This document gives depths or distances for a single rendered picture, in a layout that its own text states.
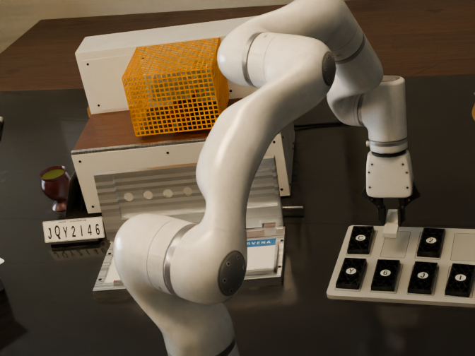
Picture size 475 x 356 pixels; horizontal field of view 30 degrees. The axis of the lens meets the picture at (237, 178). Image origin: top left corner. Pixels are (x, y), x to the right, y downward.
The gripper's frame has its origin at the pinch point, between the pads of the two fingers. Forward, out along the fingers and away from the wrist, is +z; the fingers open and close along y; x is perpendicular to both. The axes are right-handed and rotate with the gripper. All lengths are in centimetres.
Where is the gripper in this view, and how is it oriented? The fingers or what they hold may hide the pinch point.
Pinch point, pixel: (391, 215)
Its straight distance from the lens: 203.1
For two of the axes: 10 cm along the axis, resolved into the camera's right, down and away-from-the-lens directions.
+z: 1.0, 9.4, 3.1
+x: 3.0, -3.3, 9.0
